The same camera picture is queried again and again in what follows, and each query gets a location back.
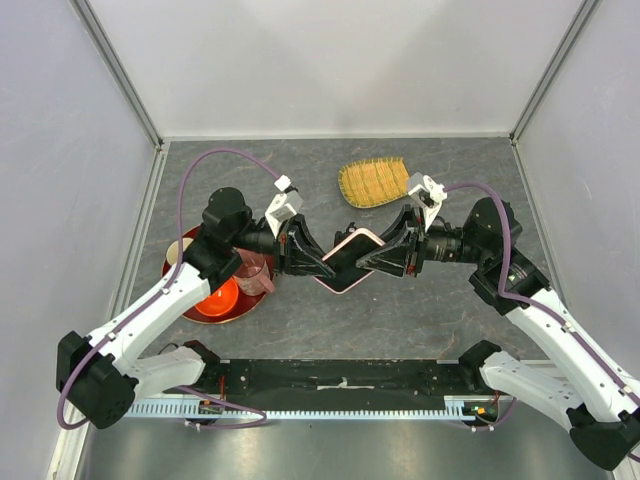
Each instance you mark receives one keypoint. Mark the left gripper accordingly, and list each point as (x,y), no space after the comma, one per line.
(296,261)

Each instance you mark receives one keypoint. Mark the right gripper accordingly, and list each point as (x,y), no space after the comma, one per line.
(393,257)

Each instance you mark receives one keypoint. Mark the pink smartphone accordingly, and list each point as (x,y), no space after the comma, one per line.
(343,257)

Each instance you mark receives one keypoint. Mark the black phone stand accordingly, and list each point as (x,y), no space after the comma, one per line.
(345,235)

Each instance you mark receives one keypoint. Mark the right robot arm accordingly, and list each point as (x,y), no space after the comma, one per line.
(594,400)

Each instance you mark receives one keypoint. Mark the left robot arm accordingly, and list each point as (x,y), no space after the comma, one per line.
(100,374)

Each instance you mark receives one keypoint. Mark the pink ghost mug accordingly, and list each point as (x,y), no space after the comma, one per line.
(253,277)

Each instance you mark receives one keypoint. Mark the woven bamboo tray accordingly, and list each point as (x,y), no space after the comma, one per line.
(373,182)

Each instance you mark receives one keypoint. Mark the orange bowl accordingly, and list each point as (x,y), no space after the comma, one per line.
(220,302)

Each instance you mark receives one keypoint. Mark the cream ceramic cup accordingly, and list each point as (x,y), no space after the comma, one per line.
(172,251)

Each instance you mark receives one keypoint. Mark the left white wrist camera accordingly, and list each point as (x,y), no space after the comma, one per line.
(284,206)

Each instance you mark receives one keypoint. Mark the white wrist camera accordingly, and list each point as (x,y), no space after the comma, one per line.
(428,194)
(284,206)

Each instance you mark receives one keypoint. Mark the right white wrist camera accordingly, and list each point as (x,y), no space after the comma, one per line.
(428,194)

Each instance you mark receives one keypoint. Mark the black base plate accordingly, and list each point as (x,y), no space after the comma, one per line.
(338,385)

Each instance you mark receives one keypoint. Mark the slotted cable duct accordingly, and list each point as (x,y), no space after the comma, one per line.
(192,408)

